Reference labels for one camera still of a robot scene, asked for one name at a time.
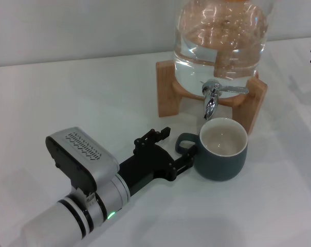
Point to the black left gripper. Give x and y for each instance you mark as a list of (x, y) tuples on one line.
[(147, 164)]

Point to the dark teal ceramic mug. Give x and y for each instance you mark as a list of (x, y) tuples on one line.
[(222, 167)]

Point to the chrome faucet with lever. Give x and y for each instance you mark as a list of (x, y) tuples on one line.
[(210, 103)]

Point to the wooden dispenser stand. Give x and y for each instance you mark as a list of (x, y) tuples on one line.
[(166, 90)]

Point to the glass water dispenser jar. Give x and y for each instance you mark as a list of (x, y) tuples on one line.
[(196, 69)]

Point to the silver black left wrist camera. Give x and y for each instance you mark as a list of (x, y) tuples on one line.
[(75, 159)]

